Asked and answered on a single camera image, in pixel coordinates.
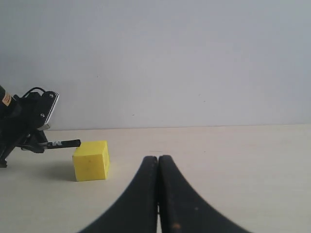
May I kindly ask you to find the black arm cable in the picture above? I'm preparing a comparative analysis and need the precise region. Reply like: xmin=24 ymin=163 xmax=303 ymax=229
xmin=23 ymin=86 xmax=47 ymax=98

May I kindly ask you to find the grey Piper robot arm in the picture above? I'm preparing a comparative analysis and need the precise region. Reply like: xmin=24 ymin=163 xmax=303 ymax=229
xmin=0 ymin=87 xmax=244 ymax=233

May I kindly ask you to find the black and white marker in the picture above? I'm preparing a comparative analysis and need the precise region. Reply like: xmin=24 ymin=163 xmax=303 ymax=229
xmin=39 ymin=139 xmax=81 ymax=150

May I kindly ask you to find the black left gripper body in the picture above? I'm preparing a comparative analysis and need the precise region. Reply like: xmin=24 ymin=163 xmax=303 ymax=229
xmin=0 ymin=93 xmax=43 ymax=138

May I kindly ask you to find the yellow foam cube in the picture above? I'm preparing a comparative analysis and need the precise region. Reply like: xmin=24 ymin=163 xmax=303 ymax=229
xmin=72 ymin=140 xmax=110 ymax=182

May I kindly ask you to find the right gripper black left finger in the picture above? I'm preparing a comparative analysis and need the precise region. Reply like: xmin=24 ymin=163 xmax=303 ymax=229
xmin=81 ymin=156 xmax=157 ymax=233

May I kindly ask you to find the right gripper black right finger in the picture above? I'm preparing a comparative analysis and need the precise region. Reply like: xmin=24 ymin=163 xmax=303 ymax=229
xmin=158 ymin=155 xmax=248 ymax=233

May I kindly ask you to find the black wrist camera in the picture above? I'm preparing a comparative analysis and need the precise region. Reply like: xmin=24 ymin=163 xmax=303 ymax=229
xmin=37 ymin=91 xmax=59 ymax=131

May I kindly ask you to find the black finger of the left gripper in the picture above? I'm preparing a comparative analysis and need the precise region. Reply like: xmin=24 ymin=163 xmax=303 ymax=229
xmin=20 ymin=130 xmax=48 ymax=153
xmin=0 ymin=135 xmax=27 ymax=168

